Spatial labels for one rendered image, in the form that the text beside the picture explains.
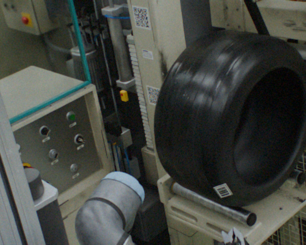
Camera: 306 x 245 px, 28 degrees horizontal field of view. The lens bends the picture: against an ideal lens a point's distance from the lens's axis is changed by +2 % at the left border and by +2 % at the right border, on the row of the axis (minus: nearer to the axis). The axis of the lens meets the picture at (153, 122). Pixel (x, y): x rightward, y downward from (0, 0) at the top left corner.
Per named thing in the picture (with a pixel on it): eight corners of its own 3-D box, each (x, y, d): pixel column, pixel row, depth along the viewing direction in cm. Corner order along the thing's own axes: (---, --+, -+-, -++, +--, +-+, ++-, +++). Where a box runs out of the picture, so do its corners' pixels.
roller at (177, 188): (178, 178, 224) (178, 190, 226) (170, 181, 221) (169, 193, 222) (257, 211, 201) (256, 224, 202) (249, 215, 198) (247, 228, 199)
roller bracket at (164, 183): (160, 202, 224) (156, 180, 219) (229, 153, 247) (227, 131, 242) (166, 206, 222) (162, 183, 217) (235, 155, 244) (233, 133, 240)
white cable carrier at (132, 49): (147, 151, 238) (126, 35, 216) (157, 145, 241) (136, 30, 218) (156, 154, 235) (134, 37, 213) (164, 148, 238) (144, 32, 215)
